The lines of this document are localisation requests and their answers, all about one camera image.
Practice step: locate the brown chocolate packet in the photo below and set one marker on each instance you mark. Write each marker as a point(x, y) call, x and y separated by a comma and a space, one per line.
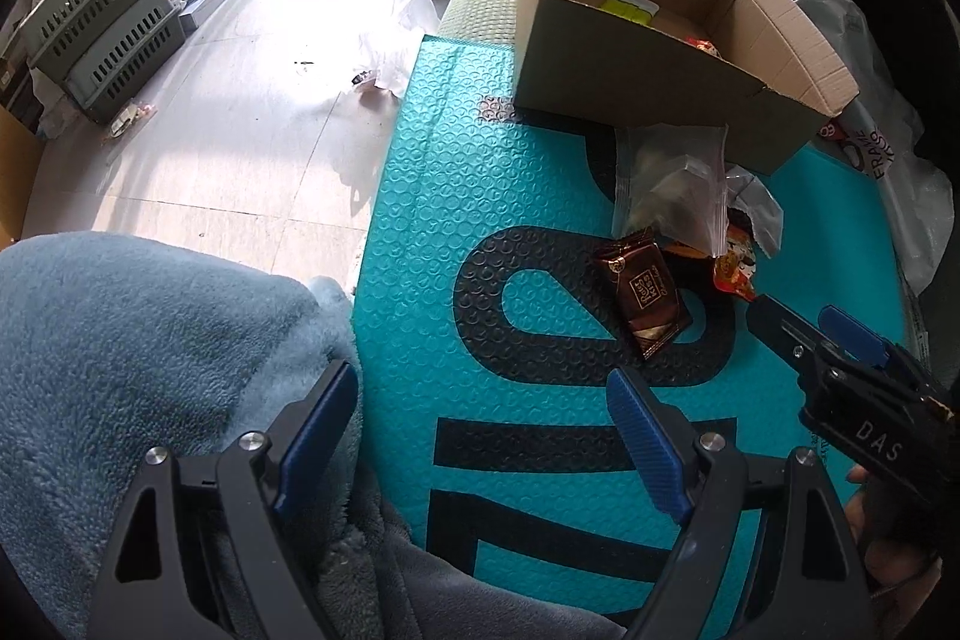
point(645, 302)

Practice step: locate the clear wrapper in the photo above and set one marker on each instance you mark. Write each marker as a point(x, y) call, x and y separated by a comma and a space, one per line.
point(757, 205)

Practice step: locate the white plastic shopping bag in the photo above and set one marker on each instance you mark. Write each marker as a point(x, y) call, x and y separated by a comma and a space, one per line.
point(892, 175)

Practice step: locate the red orange snack packet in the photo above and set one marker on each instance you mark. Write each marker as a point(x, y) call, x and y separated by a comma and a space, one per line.
point(739, 269)

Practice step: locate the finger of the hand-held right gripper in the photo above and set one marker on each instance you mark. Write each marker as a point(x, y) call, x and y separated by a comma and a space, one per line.
point(784, 329)
point(855, 336)

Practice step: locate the brown cardboard box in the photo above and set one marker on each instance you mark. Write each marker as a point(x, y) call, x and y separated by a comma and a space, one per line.
point(637, 78)

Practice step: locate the grey fleece garment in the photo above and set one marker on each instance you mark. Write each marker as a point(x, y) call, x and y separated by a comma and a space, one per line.
point(435, 580)

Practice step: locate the small red wrapper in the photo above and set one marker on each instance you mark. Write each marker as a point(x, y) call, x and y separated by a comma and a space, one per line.
point(827, 130)

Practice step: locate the small clear packet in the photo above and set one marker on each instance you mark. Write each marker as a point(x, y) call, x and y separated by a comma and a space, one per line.
point(129, 117)

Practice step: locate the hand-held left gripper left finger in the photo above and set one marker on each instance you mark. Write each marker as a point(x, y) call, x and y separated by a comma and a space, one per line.
point(319, 437)

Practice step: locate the brown cardboard carton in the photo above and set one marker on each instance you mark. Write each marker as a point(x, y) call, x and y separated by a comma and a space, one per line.
point(15, 175)

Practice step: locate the teal bubble mailer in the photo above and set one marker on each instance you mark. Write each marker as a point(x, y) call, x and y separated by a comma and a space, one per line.
point(540, 175)

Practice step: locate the white plastic floor bag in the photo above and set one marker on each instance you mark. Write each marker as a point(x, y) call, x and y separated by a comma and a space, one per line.
point(409, 10)

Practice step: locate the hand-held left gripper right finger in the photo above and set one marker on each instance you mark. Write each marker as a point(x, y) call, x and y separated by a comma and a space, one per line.
point(645, 452)

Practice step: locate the blue fleece garment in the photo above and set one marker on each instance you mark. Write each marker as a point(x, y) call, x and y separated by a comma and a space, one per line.
point(150, 370)

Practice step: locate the person's right hand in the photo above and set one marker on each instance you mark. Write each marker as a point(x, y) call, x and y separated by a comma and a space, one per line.
point(900, 572)

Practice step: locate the yellow snack packet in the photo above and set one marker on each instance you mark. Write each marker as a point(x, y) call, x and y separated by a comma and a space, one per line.
point(628, 3)

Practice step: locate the clear zip bag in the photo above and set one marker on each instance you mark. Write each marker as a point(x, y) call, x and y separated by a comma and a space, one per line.
point(675, 190)

